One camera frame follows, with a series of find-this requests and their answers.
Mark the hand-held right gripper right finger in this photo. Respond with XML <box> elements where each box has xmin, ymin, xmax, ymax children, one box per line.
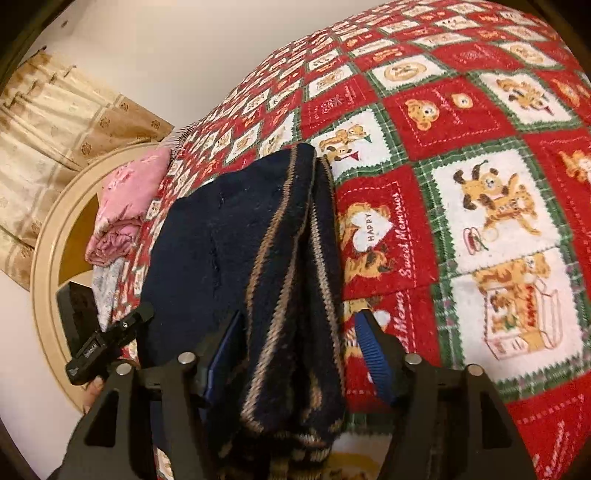
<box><xmin>353</xmin><ymin>309</ymin><xmax>537</xmax><ymax>480</ymax></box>

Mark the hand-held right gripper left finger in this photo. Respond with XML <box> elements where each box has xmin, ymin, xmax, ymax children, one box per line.
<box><xmin>46</xmin><ymin>309</ymin><xmax>246</xmax><ymax>480</ymax></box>

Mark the navy patterned knit sweater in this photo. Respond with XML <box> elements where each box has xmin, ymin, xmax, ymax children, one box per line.
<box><xmin>139</xmin><ymin>142</ymin><xmax>347</xmax><ymax>480</ymax></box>

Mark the person's left hand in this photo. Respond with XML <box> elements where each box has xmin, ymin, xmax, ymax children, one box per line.
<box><xmin>82</xmin><ymin>375</ymin><xmax>114</xmax><ymax>415</ymax></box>

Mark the black box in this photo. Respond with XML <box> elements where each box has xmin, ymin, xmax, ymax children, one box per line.
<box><xmin>55</xmin><ymin>279</ymin><xmax>101</xmax><ymax>366</ymax></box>

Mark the grey floral pillow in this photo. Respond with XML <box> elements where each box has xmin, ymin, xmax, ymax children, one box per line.
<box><xmin>90</xmin><ymin>256</ymin><xmax>132</xmax><ymax>333</ymax></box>

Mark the cream wooden headboard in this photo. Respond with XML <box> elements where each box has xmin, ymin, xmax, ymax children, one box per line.
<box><xmin>30</xmin><ymin>141</ymin><xmax>160</xmax><ymax>414</ymax></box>

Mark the folded pink quilt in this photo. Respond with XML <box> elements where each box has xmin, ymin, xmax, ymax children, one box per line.
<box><xmin>85</xmin><ymin>147</ymin><xmax>171</xmax><ymax>267</ymax></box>

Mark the striped bed sheet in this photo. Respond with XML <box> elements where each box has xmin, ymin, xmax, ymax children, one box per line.
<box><xmin>159</xmin><ymin>121</ymin><xmax>204</xmax><ymax>153</ymax></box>

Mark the beige patterned curtain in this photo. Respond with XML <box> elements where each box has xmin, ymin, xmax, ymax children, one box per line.
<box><xmin>0</xmin><ymin>51</ymin><xmax>175</xmax><ymax>291</ymax></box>

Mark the red checkered bear print blanket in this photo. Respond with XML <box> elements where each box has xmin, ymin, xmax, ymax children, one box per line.
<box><xmin>113</xmin><ymin>0</ymin><xmax>591</xmax><ymax>480</ymax></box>

